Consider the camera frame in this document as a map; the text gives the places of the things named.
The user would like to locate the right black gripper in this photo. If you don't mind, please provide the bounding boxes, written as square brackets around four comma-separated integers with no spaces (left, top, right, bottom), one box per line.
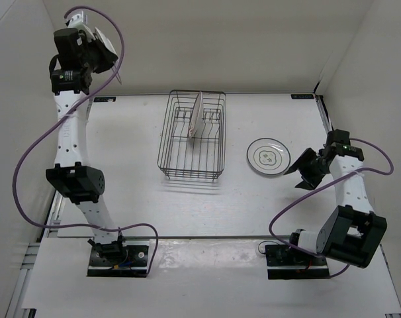
[285,148,331,191]

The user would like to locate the red patterned plate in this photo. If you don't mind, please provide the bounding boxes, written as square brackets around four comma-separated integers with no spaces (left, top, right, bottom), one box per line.
[187,91,203,138]
[95,27,122,85]

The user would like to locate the green rimmed white plate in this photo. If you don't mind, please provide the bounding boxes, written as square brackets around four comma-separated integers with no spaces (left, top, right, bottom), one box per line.
[246,138,291,177]

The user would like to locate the wire dish rack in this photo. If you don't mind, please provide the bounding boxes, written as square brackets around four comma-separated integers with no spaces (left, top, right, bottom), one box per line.
[157,89,226,181]

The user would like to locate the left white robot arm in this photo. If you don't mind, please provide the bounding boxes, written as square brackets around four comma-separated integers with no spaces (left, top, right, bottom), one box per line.
[46,28,128,265]

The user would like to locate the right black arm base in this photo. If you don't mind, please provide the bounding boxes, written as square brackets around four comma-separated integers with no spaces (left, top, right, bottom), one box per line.
[258,240,330,280]

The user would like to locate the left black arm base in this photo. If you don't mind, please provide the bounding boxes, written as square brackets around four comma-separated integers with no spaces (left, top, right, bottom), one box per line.
[86,241,150,278]

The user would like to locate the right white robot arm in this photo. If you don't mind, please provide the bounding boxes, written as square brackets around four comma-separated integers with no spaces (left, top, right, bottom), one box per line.
[286,142,387,268]

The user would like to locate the left blue table label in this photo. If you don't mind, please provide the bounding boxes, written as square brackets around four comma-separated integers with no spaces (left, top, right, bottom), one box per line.
[93,97,116,103]

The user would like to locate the blue table label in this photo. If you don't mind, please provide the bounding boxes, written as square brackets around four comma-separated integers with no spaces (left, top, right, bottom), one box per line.
[290,93,314,100]
[93,97,116,103]

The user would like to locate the right blue table label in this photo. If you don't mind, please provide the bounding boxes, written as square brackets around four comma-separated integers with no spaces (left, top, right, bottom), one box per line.
[290,93,314,100]

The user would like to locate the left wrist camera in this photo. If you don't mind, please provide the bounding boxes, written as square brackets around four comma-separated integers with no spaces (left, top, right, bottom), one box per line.
[54,28,83,64]

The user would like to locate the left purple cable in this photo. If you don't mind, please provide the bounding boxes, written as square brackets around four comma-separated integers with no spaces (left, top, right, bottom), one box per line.
[12,7,160,278]

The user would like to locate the purple cable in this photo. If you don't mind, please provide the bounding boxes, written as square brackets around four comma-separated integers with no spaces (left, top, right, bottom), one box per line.
[268,138,395,278]
[12,7,160,278]

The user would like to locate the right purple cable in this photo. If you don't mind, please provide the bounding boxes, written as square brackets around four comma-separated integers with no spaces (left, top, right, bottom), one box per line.
[268,138,395,278]

